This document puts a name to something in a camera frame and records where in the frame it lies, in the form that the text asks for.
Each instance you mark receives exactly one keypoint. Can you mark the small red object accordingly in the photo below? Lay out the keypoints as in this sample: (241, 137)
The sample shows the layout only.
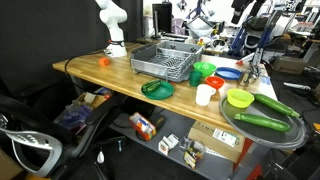
(239, 62)

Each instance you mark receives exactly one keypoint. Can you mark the small white box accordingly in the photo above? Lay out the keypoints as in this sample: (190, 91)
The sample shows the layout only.
(167, 144)

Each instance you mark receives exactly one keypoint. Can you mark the dark green plastic plate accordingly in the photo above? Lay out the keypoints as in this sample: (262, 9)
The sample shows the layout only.
(164, 93)

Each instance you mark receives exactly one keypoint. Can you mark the round gray metal tray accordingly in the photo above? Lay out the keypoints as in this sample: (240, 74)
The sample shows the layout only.
(263, 135)

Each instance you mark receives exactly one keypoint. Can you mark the yellow-green plastic bowl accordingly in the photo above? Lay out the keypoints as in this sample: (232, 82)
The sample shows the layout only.
(240, 98)

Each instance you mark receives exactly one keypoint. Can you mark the blue plastic plate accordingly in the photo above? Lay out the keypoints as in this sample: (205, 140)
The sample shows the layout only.
(228, 73)

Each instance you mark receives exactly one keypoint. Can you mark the black computer monitor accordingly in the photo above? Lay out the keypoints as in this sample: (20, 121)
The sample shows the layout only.
(162, 18)

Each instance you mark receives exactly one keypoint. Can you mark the small orange block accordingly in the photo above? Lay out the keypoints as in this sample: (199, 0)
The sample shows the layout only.
(104, 61)

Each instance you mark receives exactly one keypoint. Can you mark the orange plastic bowl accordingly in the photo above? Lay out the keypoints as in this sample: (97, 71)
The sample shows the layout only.
(215, 82)

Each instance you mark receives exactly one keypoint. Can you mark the black office chair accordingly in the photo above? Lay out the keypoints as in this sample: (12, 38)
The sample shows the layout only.
(40, 140)

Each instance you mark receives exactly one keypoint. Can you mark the labelled brown cardboard box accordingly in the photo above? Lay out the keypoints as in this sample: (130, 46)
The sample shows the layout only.
(206, 138)

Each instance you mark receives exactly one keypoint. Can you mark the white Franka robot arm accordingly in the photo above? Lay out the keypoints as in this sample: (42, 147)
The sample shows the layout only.
(115, 36)

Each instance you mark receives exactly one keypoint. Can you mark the white power strip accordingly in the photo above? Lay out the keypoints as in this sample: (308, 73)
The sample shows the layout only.
(296, 85)

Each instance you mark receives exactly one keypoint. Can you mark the clear plastic container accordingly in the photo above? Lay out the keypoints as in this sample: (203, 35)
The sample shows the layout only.
(193, 151)

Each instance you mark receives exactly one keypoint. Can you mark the small yellow toy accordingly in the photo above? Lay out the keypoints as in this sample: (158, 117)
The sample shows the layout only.
(200, 42)

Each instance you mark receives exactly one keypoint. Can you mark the long green cucumber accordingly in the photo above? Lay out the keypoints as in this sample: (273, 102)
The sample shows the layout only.
(263, 122)
(274, 104)

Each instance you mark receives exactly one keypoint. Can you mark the small black box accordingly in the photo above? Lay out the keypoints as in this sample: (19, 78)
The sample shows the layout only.
(158, 120)

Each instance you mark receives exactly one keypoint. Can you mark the orange and white carton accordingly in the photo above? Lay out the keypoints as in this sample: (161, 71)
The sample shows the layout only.
(141, 126)

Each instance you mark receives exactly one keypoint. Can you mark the dark green plastic cup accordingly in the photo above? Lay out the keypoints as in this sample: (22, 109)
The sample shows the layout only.
(195, 79)

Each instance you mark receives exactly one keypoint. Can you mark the metal clamp stand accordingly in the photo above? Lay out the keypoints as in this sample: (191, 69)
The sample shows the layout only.
(256, 61)

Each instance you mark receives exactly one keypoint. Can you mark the small steel pitcher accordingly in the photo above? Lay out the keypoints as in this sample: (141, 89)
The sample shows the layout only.
(248, 78)

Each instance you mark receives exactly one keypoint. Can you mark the white plastic mug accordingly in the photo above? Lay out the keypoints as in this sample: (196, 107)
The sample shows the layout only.
(202, 96)

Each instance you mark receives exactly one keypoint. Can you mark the clear plastic tub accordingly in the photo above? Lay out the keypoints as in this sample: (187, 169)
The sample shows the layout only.
(200, 28)

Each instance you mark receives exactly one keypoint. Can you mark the gray lower table shelf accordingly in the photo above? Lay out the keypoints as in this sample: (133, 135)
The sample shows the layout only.
(176, 125)

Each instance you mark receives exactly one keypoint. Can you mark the small green cucumber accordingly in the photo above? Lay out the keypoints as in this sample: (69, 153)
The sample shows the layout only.
(150, 83)
(154, 88)

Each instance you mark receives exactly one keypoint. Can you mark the open box of clutter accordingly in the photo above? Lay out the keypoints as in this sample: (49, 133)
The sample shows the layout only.
(76, 113)

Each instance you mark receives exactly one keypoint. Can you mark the bright green plastic bowl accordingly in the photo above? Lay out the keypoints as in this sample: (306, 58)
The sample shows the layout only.
(205, 68)

